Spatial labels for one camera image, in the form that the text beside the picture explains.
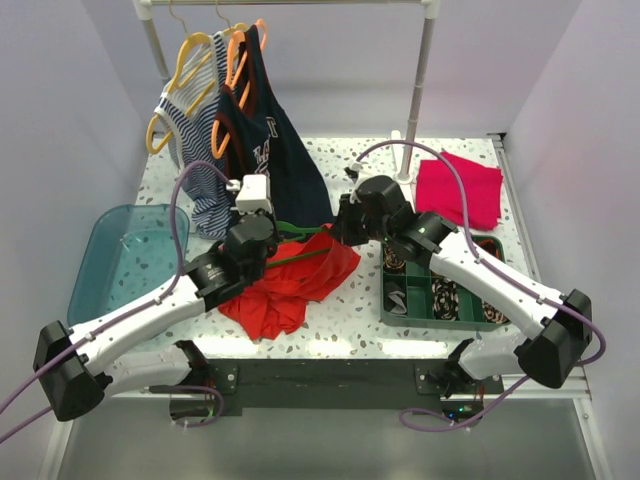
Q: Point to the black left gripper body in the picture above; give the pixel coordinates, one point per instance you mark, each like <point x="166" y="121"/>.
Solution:
<point x="258" y="272"/>

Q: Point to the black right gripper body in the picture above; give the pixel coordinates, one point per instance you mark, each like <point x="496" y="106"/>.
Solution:
<point x="357" y="228"/>

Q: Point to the green clothes hanger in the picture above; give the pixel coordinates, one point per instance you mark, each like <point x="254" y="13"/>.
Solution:
<point x="301" y="236"/>

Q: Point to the red tank top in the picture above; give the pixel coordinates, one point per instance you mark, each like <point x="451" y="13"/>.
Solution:
<point x="277" y="303"/>

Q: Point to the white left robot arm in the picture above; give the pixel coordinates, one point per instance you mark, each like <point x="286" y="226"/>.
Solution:
<point x="78" y="368"/>

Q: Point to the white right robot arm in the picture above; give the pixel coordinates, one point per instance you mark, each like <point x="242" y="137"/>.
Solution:
<point x="553" y="329"/>

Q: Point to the orange clothes hanger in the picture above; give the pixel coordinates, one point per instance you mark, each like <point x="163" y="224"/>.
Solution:
<point x="234" y="70"/>

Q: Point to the navy tank top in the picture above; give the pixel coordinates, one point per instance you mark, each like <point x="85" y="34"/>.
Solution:
<point x="262" y="140"/>

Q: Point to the blue white striped tank top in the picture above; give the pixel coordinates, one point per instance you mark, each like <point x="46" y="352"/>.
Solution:
<point x="190" y="141"/>

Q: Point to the yellow clothes hanger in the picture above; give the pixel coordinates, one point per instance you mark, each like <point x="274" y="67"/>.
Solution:
<point x="193" y="79"/>

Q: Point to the brown patterned rolled band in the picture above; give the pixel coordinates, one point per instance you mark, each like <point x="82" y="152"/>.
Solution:
<point x="391" y="263"/>

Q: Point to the white clothes rack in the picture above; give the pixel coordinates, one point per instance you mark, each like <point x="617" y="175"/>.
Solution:
<point x="402" y="153"/>

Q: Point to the green compartment tray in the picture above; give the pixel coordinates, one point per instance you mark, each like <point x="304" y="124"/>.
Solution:
<point x="417" y="283"/>

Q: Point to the grey white rolled band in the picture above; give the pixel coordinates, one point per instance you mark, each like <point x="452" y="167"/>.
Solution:
<point x="394" y="299"/>

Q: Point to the black white patterned rolled band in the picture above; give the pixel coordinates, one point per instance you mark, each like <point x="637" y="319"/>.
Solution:
<point x="445" y="299"/>

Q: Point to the teal plastic bin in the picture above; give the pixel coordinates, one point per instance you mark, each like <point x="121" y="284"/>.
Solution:
<point x="130" y="252"/>

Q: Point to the orange black rolled band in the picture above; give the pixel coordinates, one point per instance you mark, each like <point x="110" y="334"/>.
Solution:
<point x="491" y="246"/>

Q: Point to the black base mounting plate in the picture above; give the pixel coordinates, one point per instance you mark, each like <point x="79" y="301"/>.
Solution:
<point x="389" y="384"/>

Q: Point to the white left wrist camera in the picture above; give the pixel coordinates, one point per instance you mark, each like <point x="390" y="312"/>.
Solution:
<point x="251" y="194"/>

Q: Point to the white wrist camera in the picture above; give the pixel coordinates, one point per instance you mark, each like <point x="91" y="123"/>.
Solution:
<point x="251" y="194"/>
<point x="357" y="172"/>

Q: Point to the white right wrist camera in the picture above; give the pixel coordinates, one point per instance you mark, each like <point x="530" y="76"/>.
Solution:
<point x="357" y="172"/>

